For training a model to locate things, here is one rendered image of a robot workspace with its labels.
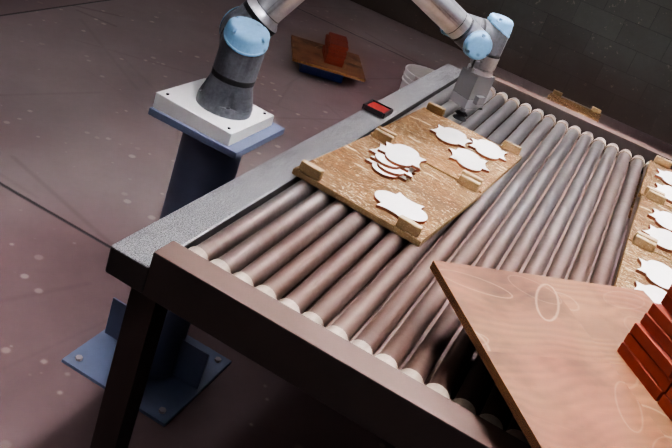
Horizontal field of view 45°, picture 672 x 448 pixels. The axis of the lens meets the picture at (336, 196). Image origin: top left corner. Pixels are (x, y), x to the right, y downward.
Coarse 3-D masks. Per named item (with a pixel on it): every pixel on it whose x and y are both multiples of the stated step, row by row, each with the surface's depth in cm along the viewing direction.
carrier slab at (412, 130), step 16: (416, 112) 251; (400, 128) 234; (416, 128) 238; (432, 128) 243; (464, 128) 252; (416, 144) 227; (432, 144) 231; (496, 144) 249; (432, 160) 221; (448, 160) 224; (512, 160) 241; (480, 176) 222; (496, 176) 226; (480, 192) 213
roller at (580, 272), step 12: (624, 156) 288; (624, 168) 277; (612, 180) 262; (612, 192) 251; (600, 204) 241; (612, 204) 243; (600, 216) 230; (600, 228) 222; (588, 240) 213; (600, 240) 217; (588, 252) 205; (576, 264) 199; (588, 264) 199; (576, 276) 191; (588, 276) 197; (516, 432) 133; (528, 444) 132
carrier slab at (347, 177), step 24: (360, 144) 214; (384, 144) 219; (336, 168) 196; (360, 168) 200; (432, 168) 216; (336, 192) 185; (360, 192) 189; (408, 192) 197; (432, 192) 202; (456, 192) 207; (384, 216) 182; (432, 216) 190; (456, 216) 197; (408, 240) 179
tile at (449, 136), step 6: (438, 126) 244; (432, 132) 239; (438, 132) 239; (444, 132) 241; (450, 132) 242; (456, 132) 244; (438, 138) 236; (444, 138) 236; (450, 138) 238; (456, 138) 240; (462, 138) 241; (450, 144) 235; (456, 144) 236; (462, 144) 237
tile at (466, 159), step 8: (456, 152) 229; (464, 152) 232; (472, 152) 234; (456, 160) 225; (464, 160) 226; (472, 160) 228; (480, 160) 230; (464, 168) 222; (472, 168) 223; (480, 168) 225
